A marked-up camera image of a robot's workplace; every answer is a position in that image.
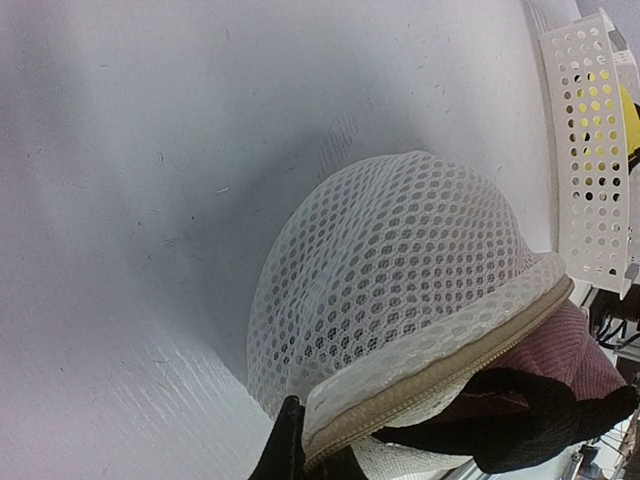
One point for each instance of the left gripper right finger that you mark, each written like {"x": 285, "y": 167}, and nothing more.
{"x": 342, "y": 465}

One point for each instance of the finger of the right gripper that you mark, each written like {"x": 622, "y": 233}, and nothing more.
{"x": 553, "y": 420}

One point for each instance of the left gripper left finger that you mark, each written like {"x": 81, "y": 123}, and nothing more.
{"x": 283, "y": 456}

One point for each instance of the white mesh laundry bag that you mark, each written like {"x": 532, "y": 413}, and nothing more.
{"x": 394, "y": 282}

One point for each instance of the yellow bra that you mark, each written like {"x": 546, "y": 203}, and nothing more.
{"x": 603, "y": 122}

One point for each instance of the white plastic basket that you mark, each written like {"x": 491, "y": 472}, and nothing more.
{"x": 598, "y": 211}

